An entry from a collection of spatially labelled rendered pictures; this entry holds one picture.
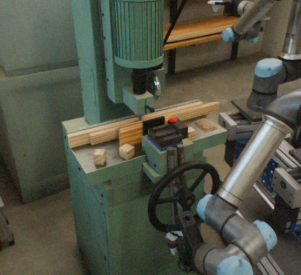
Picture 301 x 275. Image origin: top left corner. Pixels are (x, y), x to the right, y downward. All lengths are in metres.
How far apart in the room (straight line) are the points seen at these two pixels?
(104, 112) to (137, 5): 0.55
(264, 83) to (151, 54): 0.72
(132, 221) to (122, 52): 0.66
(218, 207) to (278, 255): 0.97
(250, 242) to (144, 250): 0.71
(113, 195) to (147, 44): 0.55
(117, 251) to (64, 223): 0.90
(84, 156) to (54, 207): 1.22
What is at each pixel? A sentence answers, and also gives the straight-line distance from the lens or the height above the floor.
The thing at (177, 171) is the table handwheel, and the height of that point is 0.94.
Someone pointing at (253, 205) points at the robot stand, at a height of 0.21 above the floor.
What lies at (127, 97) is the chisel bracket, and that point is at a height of 1.04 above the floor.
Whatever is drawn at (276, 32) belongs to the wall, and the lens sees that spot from 5.24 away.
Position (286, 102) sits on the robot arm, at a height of 1.20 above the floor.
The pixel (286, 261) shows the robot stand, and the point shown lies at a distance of 1.98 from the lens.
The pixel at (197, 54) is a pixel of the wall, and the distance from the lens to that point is 4.67.
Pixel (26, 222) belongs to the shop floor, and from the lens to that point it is 2.47.
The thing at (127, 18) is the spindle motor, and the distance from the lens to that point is 1.21.
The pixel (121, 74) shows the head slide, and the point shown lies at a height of 1.12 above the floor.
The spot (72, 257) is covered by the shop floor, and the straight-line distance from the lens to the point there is 2.21.
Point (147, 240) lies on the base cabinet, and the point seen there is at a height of 0.48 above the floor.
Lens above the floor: 1.64
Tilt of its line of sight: 29 degrees down
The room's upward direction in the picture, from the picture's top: straight up
